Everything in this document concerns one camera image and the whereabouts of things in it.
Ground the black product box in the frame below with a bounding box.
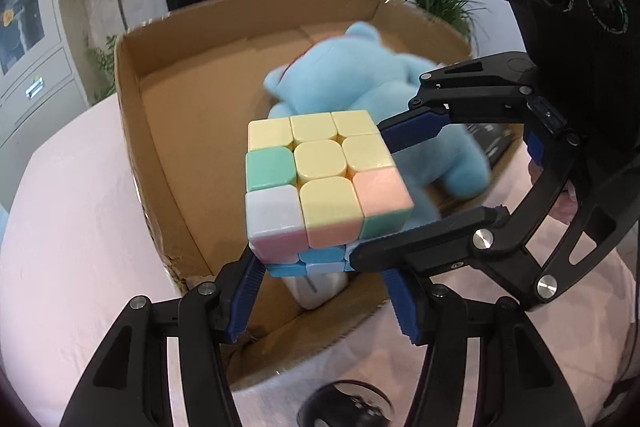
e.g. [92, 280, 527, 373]
[466, 124, 514, 168]

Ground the blue plush bear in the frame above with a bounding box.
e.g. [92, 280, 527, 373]
[264, 22, 491, 230]

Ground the pastel rubik's cube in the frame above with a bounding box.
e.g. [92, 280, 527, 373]
[245, 110, 414, 277]

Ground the grey folding phone stand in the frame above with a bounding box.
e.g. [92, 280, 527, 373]
[282, 272, 348, 310]

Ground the pink bed sheet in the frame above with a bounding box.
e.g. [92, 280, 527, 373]
[1, 98, 639, 426]

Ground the black dog figurine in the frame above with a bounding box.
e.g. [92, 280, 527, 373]
[296, 379, 395, 427]

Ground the cardboard box tray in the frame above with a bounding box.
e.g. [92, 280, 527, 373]
[116, 0, 469, 390]

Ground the grey metal filing cabinet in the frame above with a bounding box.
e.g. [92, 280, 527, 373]
[0, 0, 91, 158]

